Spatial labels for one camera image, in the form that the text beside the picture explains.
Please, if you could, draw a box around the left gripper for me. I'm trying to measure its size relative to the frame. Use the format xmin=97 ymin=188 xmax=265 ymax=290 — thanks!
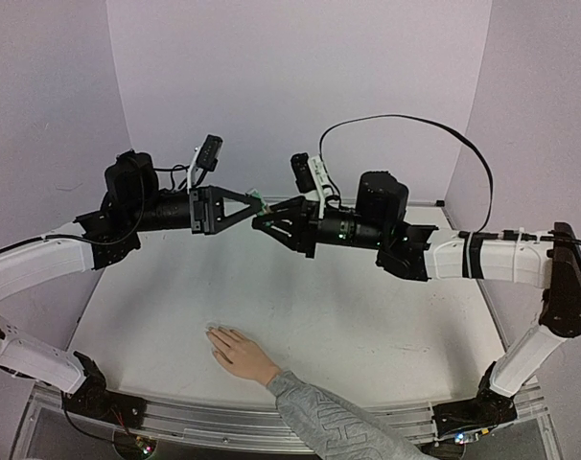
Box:
xmin=128 ymin=184 xmax=265 ymax=234

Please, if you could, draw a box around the green nail polish bottle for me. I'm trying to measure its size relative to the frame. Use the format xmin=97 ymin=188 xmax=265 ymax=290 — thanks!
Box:
xmin=247 ymin=189 xmax=270 ymax=216

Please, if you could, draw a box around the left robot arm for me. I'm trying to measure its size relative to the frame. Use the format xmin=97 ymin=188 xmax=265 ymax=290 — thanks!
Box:
xmin=0 ymin=150 xmax=262 ymax=419

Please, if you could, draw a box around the grey sleeved forearm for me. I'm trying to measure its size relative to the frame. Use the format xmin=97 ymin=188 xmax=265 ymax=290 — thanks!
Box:
xmin=267 ymin=371 xmax=429 ymax=459

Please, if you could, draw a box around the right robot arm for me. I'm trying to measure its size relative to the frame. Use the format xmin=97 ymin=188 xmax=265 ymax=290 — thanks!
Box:
xmin=252 ymin=172 xmax=581 ymax=400

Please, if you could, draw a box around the person's hand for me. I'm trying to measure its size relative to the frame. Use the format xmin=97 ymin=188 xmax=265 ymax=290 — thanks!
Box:
xmin=206 ymin=327 xmax=282 ymax=386

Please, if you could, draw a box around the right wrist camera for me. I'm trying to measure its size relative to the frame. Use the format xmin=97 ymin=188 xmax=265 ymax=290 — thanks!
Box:
xmin=290 ymin=152 xmax=338 ymax=204

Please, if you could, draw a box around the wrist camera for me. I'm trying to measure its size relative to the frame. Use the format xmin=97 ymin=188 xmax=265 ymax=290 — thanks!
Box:
xmin=290 ymin=152 xmax=338 ymax=204
xmin=187 ymin=134 xmax=223 ymax=189

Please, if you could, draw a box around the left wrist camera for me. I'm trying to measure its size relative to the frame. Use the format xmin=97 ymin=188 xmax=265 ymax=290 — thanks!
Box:
xmin=187 ymin=134 xmax=223 ymax=189

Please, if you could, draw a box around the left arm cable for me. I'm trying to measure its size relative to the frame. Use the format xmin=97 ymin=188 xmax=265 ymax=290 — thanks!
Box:
xmin=0 ymin=167 xmax=191 ymax=263

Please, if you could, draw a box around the right camera cable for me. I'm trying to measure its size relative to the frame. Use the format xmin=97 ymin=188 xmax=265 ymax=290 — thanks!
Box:
xmin=317 ymin=113 xmax=494 ymax=234

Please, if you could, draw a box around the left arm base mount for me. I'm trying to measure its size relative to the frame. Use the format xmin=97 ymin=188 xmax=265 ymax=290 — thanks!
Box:
xmin=62 ymin=376 xmax=147 ymax=429

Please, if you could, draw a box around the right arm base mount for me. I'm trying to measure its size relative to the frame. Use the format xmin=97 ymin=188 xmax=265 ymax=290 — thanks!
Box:
xmin=432 ymin=388 xmax=517 ymax=440

